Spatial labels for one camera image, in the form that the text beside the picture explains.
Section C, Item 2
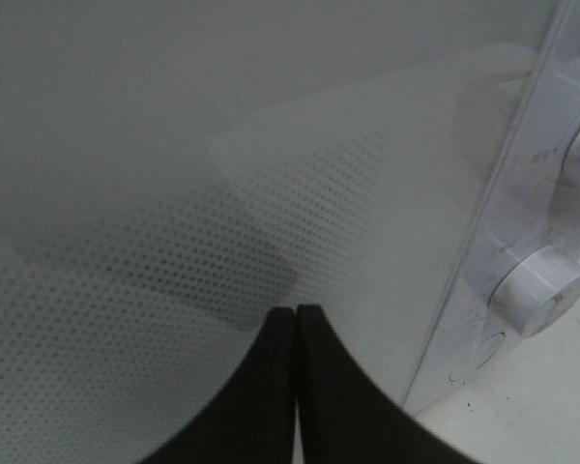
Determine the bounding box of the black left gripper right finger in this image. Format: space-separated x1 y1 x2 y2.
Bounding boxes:
295 304 464 464

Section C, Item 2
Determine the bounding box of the white microwave oven body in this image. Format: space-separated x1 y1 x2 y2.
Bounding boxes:
403 1 580 413

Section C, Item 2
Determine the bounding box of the white microwave door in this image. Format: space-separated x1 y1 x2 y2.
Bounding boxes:
0 1 557 463

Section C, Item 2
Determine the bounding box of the white timer knob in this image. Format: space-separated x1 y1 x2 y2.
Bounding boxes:
489 246 580 338

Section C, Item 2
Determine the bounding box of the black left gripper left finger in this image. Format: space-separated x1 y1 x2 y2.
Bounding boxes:
143 307 296 463

